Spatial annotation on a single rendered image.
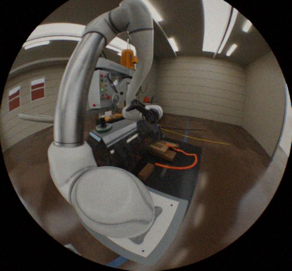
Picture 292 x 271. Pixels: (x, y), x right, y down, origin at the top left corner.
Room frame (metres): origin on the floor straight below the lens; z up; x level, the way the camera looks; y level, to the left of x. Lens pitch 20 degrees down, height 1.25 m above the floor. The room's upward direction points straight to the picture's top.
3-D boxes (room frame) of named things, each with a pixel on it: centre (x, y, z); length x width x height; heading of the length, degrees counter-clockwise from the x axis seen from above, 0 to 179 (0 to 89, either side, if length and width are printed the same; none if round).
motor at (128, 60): (1.57, 0.32, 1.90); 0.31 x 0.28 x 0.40; 71
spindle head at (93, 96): (1.03, 0.53, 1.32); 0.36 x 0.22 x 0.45; 161
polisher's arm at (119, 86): (1.32, 0.41, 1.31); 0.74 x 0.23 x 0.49; 161
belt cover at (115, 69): (1.28, 0.44, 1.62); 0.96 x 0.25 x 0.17; 161
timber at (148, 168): (0.94, -0.01, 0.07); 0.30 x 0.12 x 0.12; 146
